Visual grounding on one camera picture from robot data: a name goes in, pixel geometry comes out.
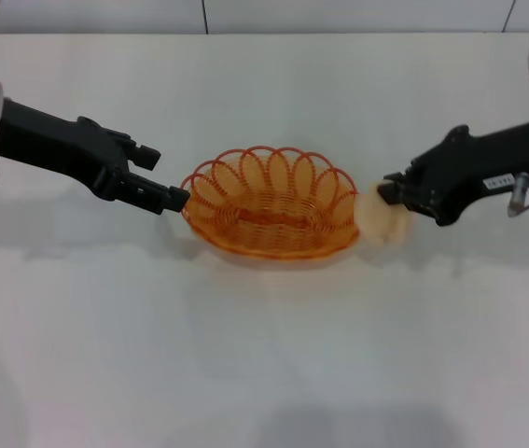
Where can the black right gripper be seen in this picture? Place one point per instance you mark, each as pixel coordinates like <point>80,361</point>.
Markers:
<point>469,172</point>

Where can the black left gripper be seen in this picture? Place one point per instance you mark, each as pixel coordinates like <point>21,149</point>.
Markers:
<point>49,140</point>

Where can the pale beige bread bun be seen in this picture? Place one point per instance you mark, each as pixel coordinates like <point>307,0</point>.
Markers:
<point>376,221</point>

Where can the orange woven plastic basket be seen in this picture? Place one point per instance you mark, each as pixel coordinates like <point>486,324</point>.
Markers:
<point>268,219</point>

